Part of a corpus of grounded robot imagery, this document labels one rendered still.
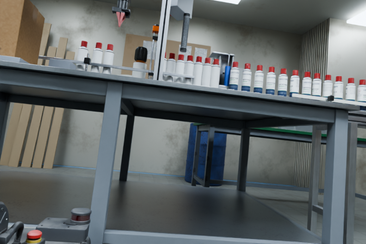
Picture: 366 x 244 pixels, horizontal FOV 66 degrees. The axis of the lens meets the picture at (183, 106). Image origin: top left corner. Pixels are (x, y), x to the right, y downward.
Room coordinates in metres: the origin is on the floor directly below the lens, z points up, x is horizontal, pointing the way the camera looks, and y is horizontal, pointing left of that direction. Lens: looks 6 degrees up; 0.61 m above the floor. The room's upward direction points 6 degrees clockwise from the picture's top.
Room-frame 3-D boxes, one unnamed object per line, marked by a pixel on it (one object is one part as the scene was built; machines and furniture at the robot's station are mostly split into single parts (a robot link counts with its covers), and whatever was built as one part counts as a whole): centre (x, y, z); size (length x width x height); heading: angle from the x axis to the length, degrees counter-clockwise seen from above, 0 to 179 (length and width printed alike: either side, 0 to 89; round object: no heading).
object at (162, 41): (1.43, 0.14, 1.17); 0.04 x 0.04 x 0.67; 7
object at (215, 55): (1.71, -0.21, 1.14); 0.14 x 0.11 x 0.01; 97
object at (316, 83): (1.68, -0.80, 0.98); 0.05 x 0.05 x 0.20
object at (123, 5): (1.56, 0.41, 1.32); 0.10 x 0.07 x 0.07; 98
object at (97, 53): (1.53, 0.50, 0.98); 0.05 x 0.05 x 0.20
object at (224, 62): (1.71, -0.21, 1.01); 0.14 x 0.13 x 0.26; 97
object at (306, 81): (1.68, -0.73, 0.98); 0.05 x 0.05 x 0.20
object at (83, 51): (1.53, 0.58, 0.98); 0.05 x 0.05 x 0.20
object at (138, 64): (1.84, 0.31, 1.03); 0.09 x 0.09 x 0.30
